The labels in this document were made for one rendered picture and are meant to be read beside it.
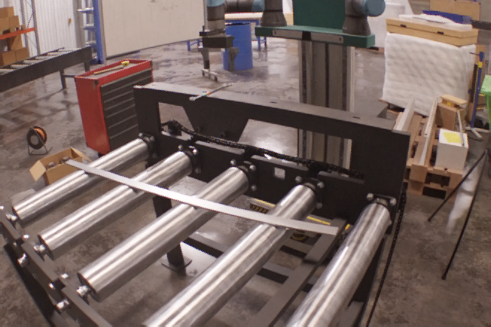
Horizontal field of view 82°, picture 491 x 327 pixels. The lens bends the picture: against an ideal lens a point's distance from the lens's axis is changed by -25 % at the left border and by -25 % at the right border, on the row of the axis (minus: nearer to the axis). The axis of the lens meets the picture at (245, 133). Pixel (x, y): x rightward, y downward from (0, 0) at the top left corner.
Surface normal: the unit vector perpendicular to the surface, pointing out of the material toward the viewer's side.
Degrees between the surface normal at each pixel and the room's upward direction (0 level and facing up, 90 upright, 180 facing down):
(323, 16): 90
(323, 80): 90
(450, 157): 90
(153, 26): 90
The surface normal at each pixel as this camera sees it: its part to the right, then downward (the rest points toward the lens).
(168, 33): 0.52, 0.31
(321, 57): -0.61, 0.34
